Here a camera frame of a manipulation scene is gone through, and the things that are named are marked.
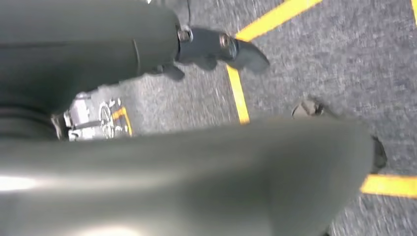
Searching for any robot grey leg cover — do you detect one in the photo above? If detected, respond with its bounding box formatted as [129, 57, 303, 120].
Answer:
[0, 117, 375, 236]

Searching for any grey wheeled equipment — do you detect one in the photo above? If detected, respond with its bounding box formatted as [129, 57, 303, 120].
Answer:
[52, 92, 131, 142]

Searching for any robot black foot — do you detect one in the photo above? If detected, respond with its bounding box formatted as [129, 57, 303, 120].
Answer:
[291, 97, 389, 175]

